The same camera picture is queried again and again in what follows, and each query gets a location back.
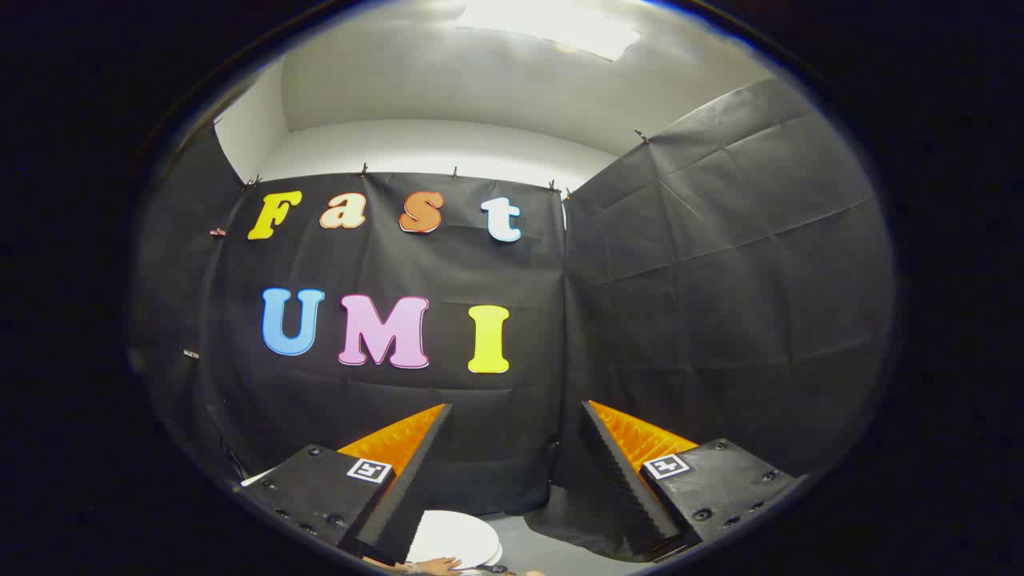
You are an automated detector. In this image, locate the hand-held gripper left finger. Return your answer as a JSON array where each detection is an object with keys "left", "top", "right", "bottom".
[{"left": 238, "top": 403, "right": 454, "bottom": 566}]

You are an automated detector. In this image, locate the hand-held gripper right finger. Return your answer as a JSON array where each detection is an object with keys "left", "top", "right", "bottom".
[{"left": 581, "top": 400, "right": 801, "bottom": 564}]

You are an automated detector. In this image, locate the black backdrop cloth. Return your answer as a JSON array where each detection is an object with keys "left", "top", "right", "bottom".
[{"left": 128, "top": 76, "right": 895, "bottom": 561}]

